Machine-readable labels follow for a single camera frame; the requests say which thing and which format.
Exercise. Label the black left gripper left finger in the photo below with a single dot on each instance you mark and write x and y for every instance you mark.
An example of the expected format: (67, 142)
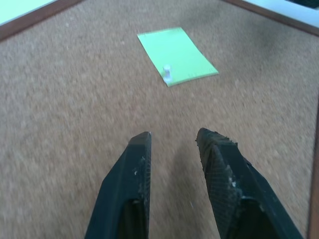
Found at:
(119, 189)

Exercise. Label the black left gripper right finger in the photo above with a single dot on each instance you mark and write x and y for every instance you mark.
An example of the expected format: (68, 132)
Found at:
(231, 189)

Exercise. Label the green paper note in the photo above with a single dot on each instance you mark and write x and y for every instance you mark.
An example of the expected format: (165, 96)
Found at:
(175, 53)

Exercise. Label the white pushpin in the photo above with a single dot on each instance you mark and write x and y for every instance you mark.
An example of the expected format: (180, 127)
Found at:
(166, 73)

